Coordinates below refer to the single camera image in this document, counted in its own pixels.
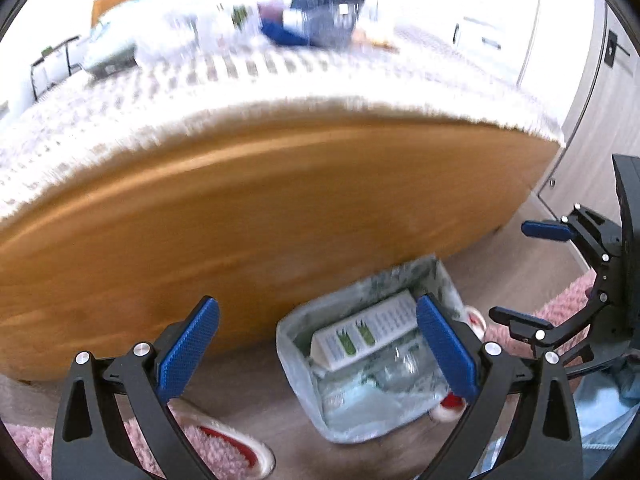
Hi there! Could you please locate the white red slipper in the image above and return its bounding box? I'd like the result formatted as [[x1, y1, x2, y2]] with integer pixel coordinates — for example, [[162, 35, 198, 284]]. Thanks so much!
[[429, 305, 488, 422], [167, 399, 277, 480]]

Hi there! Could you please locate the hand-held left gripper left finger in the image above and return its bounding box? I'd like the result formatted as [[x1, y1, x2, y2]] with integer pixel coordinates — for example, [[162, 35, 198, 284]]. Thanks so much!
[[51, 296, 221, 480]]

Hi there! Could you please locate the white wardrobe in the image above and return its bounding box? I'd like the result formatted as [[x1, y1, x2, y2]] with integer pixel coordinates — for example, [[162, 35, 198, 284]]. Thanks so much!
[[370, 0, 546, 86]]

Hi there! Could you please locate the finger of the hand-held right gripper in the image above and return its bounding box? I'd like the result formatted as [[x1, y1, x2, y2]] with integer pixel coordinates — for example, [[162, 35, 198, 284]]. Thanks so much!
[[521, 203, 625, 275], [489, 269, 620, 362]]

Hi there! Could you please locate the black frame side table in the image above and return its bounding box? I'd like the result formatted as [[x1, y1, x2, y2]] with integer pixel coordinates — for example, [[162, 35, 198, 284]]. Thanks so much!
[[30, 35, 85, 102]]

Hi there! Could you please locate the white milk carton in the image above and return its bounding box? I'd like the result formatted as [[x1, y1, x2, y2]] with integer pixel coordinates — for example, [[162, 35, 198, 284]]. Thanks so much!
[[310, 290, 420, 373]]

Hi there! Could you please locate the blue white bottle cap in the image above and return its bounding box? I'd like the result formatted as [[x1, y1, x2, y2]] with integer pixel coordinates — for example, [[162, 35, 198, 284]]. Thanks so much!
[[260, 10, 313, 47]]

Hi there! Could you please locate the patterned waste bin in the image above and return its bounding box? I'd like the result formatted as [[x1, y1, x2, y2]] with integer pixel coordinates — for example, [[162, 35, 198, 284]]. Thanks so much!
[[276, 254, 467, 444]]

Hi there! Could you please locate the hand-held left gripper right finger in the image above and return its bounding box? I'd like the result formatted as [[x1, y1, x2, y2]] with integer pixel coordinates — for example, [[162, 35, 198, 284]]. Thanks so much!
[[416, 293, 585, 480]]

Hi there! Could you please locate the dark blue cardboard box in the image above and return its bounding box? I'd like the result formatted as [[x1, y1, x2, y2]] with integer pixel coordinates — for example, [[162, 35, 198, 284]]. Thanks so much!
[[290, 0, 376, 52]]

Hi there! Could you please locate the light blue duvet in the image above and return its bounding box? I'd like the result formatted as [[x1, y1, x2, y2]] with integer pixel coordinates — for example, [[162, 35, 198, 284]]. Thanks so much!
[[95, 0, 301, 56]]

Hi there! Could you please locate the black door handle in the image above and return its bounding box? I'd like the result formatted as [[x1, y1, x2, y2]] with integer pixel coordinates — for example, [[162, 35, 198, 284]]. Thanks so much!
[[604, 30, 632, 67]]

